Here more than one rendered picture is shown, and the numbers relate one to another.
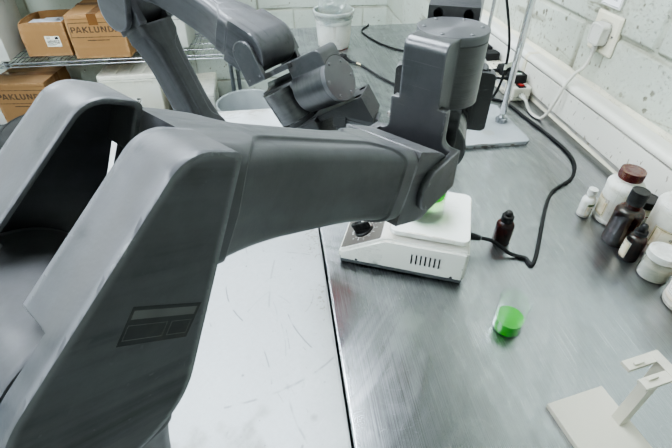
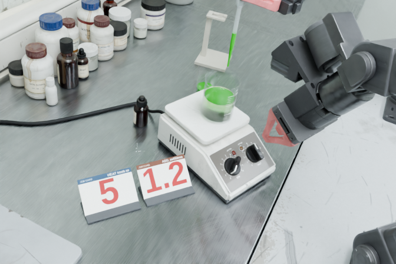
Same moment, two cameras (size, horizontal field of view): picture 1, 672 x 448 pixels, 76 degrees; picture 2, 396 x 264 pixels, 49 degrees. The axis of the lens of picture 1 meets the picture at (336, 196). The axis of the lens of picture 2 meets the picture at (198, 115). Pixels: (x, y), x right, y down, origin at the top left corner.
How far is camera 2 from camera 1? 111 cm
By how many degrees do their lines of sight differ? 100
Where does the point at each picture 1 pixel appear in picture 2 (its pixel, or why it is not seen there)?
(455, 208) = (188, 105)
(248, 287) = (352, 195)
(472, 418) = (259, 85)
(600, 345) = (170, 69)
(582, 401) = (210, 63)
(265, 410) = (356, 132)
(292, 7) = not seen: outside the picture
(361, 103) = (300, 39)
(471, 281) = not seen: hidden behind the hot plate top
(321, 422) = not seen: hidden behind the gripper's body
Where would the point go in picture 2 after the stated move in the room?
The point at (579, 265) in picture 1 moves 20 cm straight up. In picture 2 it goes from (116, 88) to (118, 5)
